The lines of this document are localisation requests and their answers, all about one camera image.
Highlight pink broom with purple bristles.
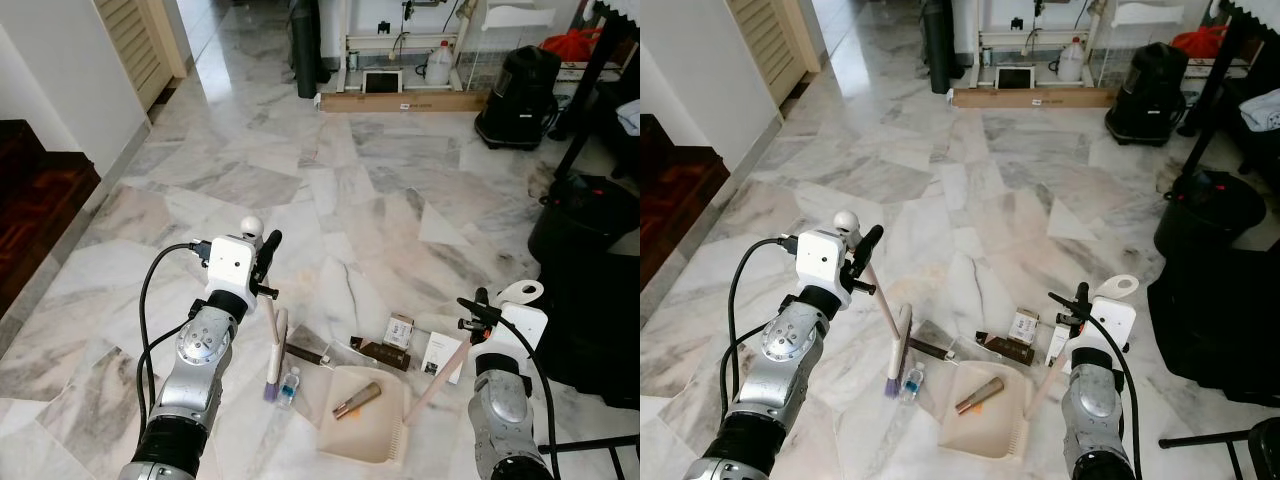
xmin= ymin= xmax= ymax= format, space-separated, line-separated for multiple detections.
xmin=834 ymin=210 xmax=914 ymax=401
xmin=240 ymin=215 xmax=293 ymax=404

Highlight brown cardboard tube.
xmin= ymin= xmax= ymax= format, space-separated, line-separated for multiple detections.
xmin=333 ymin=382 xmax=383 ymax=421
xmin=955 ymin=377 xmax=1006 ymax=416

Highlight beige long-handled dustpan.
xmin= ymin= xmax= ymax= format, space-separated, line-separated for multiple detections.
xmin=938 ymin=275 xmax=1141 ymax=461
xmin=316 ymin=280 xmax=547 ymax=467

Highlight white printed carton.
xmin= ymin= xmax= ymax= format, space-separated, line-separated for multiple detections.
xmin=1045 ymin=325 xmax=1073 ymax=371
xmin=420 ymin=330 xmax=464 ymax=384

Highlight flat dark brown box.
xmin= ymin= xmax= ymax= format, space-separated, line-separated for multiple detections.
xmin=350 ymin=338 xmax=413 ymax=373
xmin=975 ymin=330 xmax=1036 ymax=366

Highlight black metal stand base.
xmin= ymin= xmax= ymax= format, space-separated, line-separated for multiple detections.
xmin=1160 ymin=415 xmax=1280 ymax=480
xmin=540 ymin=433 xmax=641 ymax=480

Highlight long flat cardboard box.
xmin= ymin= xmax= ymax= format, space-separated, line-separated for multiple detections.
xmin=316 ymin=90 xmax=491 ymax=113
xmin=950 ymin=87 xmax=1119 ymax=109

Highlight dark wooden stair steps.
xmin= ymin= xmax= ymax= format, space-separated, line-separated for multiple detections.
xmin=640 ymin=113 xmax=731 ymax=291
xmin=0 ymin=120 xmax=103 ymax=316

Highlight black canister vacuum cleaner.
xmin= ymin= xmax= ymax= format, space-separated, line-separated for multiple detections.
xmin=474 ymin=45 xmax=562 ymax=152
xmin=1104 ymin=42 xmax=1189 ymax=147

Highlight wooden louvre door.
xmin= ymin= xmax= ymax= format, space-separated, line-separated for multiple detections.
xmin=95 ymin=0 xmax=188 ymax=112
xmin=727 ymin=0 xmax=823 ymax=106

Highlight black table leg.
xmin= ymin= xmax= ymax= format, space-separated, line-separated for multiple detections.
xmin=1182 ymin=15 xmax=1249 ymax=137
xmin=553 ymin=15 xmax=641 ymax=181

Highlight white plastic jug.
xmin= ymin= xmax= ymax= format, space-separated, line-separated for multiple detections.
xmin=1057 ymin=37 xmax=1086 ymax=83
xmin=425 ymin=40 xmax=456 ymax=86

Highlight red bag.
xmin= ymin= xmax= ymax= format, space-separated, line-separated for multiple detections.
xmin=540 ymin=27 xmax=604 ymax=64
xmin=1170 ymin=25 xmax=1229 ymax=59

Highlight white plastic tray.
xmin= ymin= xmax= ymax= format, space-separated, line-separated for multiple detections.
xmin=1108 ymin=0 xmax=1188 ymax=29
xmin=482 ymin=3 xmax=557 ymax=31

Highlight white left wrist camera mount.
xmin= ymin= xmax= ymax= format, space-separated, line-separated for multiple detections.
xmin=795 ymin=229 xmax=854 ymax=293
xmin=205 ymin=235 xmax=264 ymax=298

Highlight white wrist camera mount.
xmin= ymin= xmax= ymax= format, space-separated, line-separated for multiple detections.
xmin=205 ymin=235 xmax=264 ymax=298
xmin=490 ymin=303 xmax=549 ymax=373
xmin=795 ymin=229 xmax=854 ymax=293
xmin=1085 ymin=297 xmax=1138 ymax=351

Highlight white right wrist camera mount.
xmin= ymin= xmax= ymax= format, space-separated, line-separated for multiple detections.
xmin=1085 ymin=297 xmax=1138 ymax=351
xmin=490 ymin=303 xmax=549 ymax=373

